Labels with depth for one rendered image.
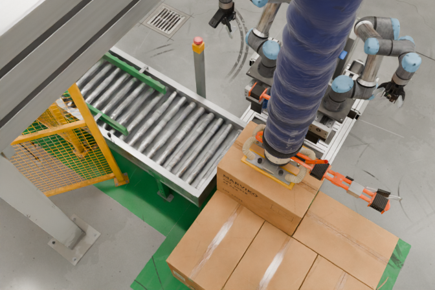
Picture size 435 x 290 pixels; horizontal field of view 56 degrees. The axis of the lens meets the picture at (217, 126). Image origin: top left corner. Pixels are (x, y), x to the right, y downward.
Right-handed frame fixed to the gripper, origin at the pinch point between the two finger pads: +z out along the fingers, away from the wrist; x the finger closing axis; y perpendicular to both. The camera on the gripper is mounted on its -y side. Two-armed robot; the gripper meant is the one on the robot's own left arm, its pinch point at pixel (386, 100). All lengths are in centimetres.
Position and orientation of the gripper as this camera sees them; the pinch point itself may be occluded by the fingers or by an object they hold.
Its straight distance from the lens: 227.7
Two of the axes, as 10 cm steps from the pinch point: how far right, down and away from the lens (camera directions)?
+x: 8.4, 4.7, -2.7
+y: -5.5, 7.3, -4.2
